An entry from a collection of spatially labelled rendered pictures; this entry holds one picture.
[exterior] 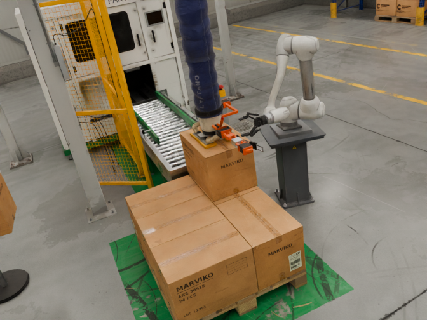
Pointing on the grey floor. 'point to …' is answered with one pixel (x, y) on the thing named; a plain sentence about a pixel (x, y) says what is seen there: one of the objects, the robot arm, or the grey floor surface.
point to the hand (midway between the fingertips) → (241, 127)
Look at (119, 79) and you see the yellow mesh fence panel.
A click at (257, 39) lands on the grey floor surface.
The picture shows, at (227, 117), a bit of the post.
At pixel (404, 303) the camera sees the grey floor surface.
